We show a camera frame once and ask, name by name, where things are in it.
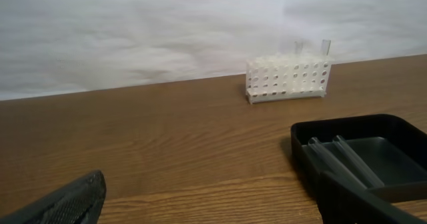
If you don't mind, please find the black tray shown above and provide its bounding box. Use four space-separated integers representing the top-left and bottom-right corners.
290 113 427 205

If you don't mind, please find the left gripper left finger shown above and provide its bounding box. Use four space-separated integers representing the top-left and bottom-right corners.
0 169 107 224

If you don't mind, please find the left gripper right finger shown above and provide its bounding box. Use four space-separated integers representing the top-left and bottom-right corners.
316 170 427 224

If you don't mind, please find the white test tube rack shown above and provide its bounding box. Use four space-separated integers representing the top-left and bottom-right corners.
245 52 333 105

